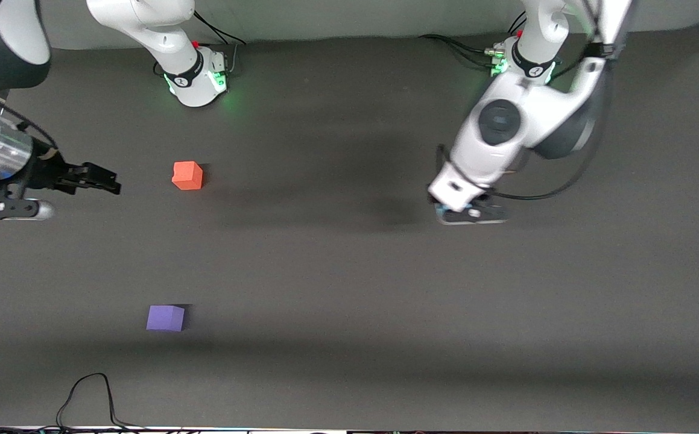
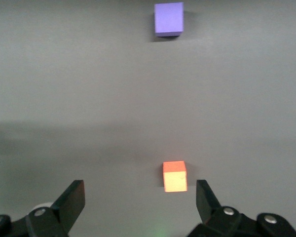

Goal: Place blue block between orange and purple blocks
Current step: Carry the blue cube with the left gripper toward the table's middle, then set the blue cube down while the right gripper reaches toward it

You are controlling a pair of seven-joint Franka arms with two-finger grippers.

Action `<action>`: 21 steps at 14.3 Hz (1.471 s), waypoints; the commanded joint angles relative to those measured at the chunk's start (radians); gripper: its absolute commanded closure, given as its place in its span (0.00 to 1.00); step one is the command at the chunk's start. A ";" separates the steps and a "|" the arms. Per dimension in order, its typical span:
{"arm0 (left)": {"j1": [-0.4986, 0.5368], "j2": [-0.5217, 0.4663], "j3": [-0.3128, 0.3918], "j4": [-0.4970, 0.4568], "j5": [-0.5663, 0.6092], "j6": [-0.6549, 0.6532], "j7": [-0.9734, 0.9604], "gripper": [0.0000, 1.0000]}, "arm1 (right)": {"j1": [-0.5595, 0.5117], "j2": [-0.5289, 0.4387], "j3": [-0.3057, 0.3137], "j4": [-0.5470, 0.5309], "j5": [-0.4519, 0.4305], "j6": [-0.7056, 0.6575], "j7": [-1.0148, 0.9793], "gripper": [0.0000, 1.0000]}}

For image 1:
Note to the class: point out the purple foam block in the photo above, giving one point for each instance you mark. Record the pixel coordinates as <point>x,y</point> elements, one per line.
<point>164,318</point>

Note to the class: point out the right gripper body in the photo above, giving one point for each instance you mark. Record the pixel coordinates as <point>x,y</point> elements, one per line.
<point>46,171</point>

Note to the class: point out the orange foam block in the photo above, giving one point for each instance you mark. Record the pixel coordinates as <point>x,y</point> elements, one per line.
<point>186,175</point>

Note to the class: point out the dark grey table mat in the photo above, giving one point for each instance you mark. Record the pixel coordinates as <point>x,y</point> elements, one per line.
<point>349,271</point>

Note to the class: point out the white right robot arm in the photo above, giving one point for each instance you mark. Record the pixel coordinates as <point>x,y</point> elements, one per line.
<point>180,66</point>

